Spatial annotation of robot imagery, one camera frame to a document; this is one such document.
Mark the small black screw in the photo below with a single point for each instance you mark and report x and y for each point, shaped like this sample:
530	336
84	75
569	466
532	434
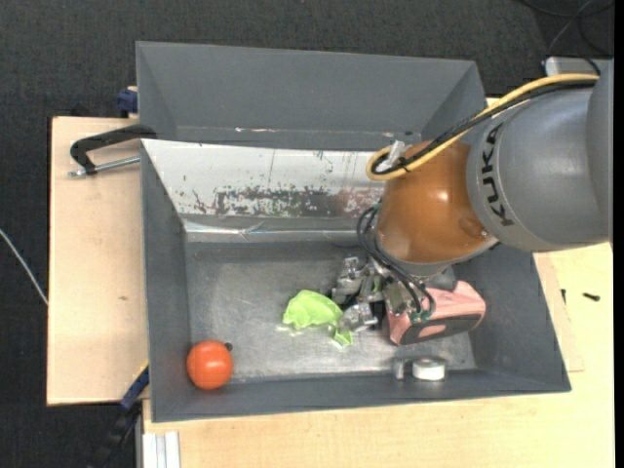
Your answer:
592	297

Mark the small grey cylinder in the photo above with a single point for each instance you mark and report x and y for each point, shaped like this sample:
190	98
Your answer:
399	369

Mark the green toy lettuce leaf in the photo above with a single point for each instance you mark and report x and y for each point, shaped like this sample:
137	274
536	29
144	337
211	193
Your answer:
309	310

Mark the grey metal bin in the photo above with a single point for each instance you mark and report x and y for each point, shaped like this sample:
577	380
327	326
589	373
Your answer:
253	281

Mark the pink block with grey face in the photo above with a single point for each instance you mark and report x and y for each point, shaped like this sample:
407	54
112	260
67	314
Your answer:
458	307

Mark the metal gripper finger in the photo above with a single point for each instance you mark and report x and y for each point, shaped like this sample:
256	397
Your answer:
350	275
360	316

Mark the white tape roll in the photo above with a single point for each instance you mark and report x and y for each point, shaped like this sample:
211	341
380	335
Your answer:
429	369

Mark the orange ball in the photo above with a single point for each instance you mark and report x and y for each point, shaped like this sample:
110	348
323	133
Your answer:
209	364

